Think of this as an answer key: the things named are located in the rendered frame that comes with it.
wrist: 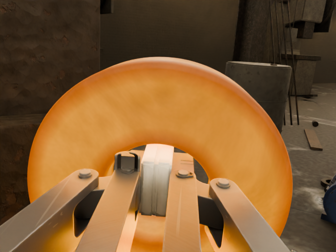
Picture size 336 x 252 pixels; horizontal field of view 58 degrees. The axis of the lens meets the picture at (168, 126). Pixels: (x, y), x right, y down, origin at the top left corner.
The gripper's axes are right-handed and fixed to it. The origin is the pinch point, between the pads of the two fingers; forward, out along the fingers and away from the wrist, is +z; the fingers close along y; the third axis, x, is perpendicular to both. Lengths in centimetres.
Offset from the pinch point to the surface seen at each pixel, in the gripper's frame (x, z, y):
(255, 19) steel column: 25, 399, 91
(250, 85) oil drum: -34, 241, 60
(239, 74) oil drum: -26, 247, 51
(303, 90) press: -115, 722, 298
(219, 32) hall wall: 5, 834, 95
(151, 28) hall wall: 5, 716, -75
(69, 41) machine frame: 4.8, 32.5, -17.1
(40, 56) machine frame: 2.3, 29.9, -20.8
